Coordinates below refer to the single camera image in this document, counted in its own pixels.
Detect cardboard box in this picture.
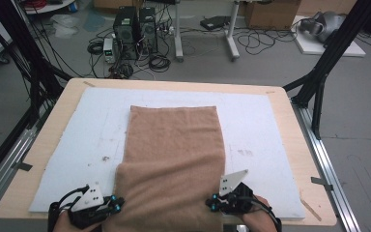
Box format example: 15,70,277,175
244,0,302,31

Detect wooden table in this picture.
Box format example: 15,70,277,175
0,77,337,227

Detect black computer tower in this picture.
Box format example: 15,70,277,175
138,7,159,54
113,6,140,61

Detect grey helmet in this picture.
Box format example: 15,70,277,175
299,11,348,44

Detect thin wooden stick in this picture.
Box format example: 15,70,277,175
299,197,323,222

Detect aluminium rail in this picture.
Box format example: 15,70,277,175
291,99,362,232
0,105,56,220

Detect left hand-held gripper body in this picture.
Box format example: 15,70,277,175
67,182,113,230

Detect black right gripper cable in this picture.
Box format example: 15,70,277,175
250,195,283,232

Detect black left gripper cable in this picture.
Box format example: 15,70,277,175
47,185,91,232

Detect person's right hand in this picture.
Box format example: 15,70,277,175
241,194,279,232

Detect coiled black cable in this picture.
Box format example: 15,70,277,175
148,53,172,73

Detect small grey power supply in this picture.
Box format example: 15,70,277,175
102,38,118,64

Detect person's left hand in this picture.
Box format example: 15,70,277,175
52,209,104,232

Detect white foam board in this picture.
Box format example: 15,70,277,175
28,86,306,220

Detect black table clamp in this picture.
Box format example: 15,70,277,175
12,160,34,172
310,176,334,192

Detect flat black device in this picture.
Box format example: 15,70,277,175
200,15,232,32

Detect white floor board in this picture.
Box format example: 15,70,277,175
291,14,367,58

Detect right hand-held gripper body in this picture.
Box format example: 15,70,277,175
217,168,255,216

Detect clear plastic bag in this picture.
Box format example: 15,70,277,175
50,14,80,39

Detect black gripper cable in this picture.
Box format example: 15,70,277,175
47,185,91,232
250,195,283,232

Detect tan towel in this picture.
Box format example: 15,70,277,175
102,104,227,232

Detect round white table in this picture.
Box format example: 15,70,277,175
22,0,77,15

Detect white table stand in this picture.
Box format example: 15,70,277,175
173,0,242,63

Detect black metal frame post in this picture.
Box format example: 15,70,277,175
0,0,73,131
282,0,371,140

